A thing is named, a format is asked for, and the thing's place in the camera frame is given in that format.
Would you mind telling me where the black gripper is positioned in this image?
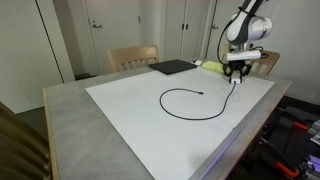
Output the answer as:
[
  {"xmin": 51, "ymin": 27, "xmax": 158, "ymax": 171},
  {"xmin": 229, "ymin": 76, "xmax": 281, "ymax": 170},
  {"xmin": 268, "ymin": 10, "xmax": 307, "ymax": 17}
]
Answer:
[{"xmin": 222, "ymin": 59, "xmax": 253, "ymax": 84}]

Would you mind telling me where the silver aluminium profile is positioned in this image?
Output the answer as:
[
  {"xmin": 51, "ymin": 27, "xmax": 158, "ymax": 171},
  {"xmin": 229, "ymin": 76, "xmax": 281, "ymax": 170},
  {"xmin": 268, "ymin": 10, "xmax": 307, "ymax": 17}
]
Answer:
[{"xmin": 306, "ymin": 119, "xmax": 320, "ymax": 146}]

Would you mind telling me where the black flat pad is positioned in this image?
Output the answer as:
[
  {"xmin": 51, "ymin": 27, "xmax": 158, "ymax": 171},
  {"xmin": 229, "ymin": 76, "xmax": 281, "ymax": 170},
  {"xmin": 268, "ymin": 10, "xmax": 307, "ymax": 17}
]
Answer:
[{"xmin": 148, "ymin": 58, "xmax": 198, "ymax": 76}]

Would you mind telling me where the black orange-handled clamp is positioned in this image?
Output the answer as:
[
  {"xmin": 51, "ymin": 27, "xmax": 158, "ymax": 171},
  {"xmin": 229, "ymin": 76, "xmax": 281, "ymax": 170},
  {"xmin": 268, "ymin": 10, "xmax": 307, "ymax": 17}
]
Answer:
[
  {"xmin": 258, "ymin": 136, "xmax": 301, "ymax": 179},
  {"xmin": 292, "ymin": 120, "xmax": 312, "ymax": 132}
]

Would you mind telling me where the yellow-green folded cloth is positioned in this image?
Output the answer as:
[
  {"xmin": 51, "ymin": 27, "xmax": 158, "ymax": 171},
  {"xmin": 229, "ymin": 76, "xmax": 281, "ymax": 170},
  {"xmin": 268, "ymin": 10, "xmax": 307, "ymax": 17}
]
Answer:
[{"xmin": 200, "ymin": 60, "xmax": 227, "ymax": 74}]

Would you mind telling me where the long aluminium extrusion rail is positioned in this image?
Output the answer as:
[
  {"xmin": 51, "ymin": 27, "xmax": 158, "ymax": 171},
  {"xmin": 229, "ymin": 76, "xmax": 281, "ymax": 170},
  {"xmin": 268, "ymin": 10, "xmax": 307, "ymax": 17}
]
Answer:
[{"xmin": 301, "ymin": 154, "xmax": 320, "ymax": 180}]

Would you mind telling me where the wooden slat-back chair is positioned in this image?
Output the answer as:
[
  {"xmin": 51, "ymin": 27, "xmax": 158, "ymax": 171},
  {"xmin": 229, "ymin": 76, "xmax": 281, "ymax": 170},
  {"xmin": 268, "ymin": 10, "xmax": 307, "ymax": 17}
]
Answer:
[
  {"xmin": 107, "ymin": 44, "xmax": 160, "ymax": 74},
  {"xmin": 0, "ymin": 101, "xmax": 54, "ymax": 180},
  {"xmin": 219, "ymin": 43, "xmax": 281, "ymax": 76}
]

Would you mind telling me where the long black usb cable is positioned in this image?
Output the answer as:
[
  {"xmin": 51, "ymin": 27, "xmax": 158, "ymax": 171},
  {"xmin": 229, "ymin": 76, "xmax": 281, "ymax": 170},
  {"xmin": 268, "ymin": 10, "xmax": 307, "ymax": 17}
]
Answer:
[{"xmin": 159, "ymin": 83, "xmax": 238, "ymax": 121}]

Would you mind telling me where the black arm cable blue plug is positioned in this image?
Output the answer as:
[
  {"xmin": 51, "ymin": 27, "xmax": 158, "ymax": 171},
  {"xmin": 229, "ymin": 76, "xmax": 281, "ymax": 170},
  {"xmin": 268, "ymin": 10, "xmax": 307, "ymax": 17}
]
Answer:
[{"xmin": 217, "ymin": 18, "xmax": 235, "ymax": 66}]

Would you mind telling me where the white board sheet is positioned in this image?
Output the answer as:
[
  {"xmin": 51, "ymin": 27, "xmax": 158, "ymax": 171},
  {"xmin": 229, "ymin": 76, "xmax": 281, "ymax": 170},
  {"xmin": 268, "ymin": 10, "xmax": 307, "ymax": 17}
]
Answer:
[{"xmin": 85, "ymin": 65, "xmax": 276, "ymax": 180}]

